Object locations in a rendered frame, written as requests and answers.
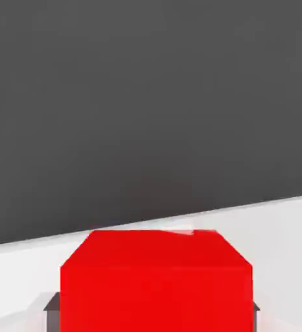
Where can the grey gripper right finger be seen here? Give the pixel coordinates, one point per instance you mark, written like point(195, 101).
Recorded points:
point(255, 319)

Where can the small red cube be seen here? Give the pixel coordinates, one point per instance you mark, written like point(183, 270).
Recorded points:
point(156, 282)

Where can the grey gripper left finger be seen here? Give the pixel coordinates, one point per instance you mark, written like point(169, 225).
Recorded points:
point(53, 315)

